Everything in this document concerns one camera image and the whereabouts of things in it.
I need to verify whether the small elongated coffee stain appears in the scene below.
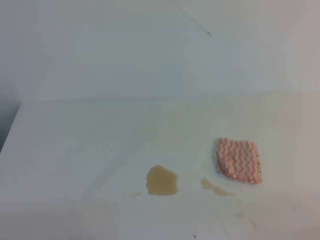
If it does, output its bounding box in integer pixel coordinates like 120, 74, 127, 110
200, 177, 235, 197

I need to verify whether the pink white striped rag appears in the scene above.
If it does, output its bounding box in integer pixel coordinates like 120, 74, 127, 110
215, 138, 263, 185

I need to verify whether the large brown coffee puddle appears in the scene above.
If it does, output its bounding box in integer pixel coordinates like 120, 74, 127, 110
146, 165, 179, 196

